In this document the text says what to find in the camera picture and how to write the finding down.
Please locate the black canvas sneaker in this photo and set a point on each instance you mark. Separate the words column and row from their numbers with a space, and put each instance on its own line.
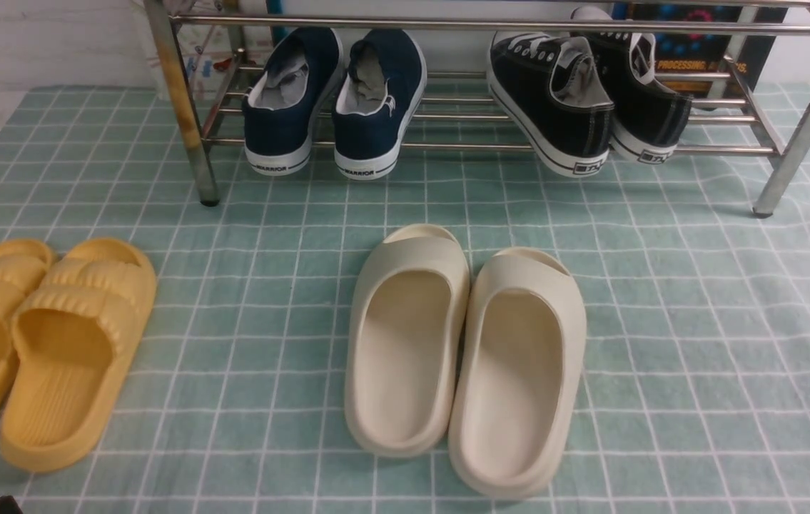
column 549, row 86
column 649, row 117

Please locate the right navy canvas shoe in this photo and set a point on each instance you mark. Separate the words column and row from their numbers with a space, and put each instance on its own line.
column 384, row 83

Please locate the navy canvas shoe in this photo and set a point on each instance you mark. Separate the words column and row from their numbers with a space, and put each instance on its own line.
column 280, row 108
column 384, row 83

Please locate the left navy canvas shoe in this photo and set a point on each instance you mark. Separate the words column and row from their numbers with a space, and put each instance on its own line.
column 280, row 108

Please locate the metal shoe rack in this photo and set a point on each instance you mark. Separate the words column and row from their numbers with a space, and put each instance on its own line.
column 199, row 137

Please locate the left cream slipper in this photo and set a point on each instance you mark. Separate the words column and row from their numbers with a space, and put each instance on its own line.
column 406, row 318

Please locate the cream slipper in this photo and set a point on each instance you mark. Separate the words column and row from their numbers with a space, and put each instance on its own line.
column 525, row 336
column 406, row 318

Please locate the right cream slipper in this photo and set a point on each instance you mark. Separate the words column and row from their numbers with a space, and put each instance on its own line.
column 525, row 336

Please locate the patterned paper bag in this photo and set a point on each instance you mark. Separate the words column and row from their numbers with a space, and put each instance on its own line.
column 206, row 50

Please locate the green checkered cloth mat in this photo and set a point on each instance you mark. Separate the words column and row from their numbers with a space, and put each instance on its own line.
column 696, row 391

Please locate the right yellow slipper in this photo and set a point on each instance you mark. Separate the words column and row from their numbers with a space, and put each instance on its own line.
column 76, row 337

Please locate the dark image processing book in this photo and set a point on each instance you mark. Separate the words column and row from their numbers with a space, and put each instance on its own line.
column 692, row 53

